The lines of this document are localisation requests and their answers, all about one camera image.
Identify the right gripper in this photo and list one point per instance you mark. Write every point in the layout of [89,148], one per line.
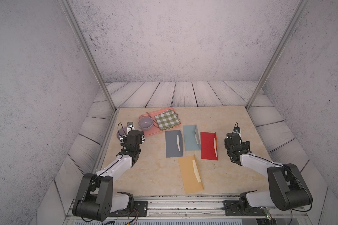
[245,146]

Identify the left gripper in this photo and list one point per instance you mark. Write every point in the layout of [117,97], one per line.
[141,137]

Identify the red envelope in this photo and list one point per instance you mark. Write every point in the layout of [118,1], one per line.
[209,146]

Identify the grey envelope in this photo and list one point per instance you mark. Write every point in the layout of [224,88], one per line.
[174,143]

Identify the light blue envelope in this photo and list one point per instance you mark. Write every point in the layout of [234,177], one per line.
[192,138]

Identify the yellow envelope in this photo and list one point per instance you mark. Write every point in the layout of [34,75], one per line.
[190,175]

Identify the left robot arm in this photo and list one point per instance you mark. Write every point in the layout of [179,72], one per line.
[95,198]

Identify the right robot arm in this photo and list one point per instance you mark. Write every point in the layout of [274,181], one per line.
[287,188]

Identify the lilac bowl on table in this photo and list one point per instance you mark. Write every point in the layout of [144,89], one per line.
[122,132]

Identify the lilac bowl on tray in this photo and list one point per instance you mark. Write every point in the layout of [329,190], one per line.
[145,123]

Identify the pink tray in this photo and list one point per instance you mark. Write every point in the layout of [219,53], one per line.
[154,130]

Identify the green checkered cloth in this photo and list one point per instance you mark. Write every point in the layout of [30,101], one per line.
[167,120]

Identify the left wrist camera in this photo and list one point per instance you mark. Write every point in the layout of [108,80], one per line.
[130,127]

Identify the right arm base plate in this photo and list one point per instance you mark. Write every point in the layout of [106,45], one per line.
[241,207]

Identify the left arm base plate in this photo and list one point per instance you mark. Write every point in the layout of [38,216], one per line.
[134,209]

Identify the aluminium front rail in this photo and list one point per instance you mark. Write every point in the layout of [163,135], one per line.
[203,210]

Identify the left aluminium frame post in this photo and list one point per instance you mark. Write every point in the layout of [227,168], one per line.
[86,50]

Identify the aluminium frame post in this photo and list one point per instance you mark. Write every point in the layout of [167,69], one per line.
[289,30]
[86,50]

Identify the right aluminium frame post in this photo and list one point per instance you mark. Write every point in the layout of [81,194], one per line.
[289,30]

